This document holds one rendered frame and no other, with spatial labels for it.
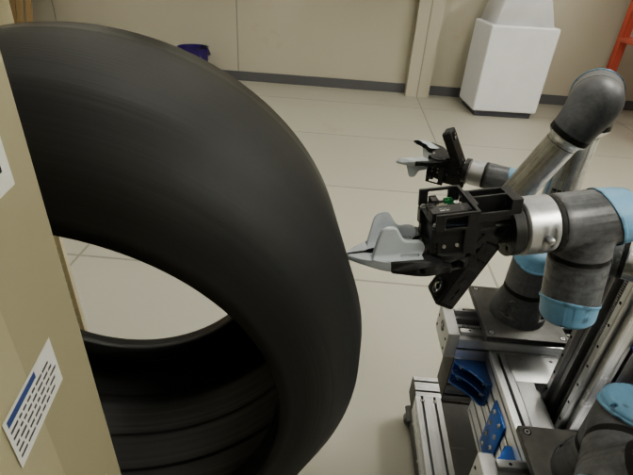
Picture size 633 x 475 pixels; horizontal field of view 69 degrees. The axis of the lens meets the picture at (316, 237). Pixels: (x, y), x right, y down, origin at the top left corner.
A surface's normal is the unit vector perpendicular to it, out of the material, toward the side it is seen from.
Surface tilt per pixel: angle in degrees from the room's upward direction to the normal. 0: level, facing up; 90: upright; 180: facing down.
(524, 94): 90
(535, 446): 0
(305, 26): 90
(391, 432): 0
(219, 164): 53
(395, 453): 0
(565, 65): 90
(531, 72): 90
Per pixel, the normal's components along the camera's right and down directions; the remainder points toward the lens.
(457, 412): 0.06, -0.85
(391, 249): 0.06, 0.54
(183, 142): 0.47, -0.19
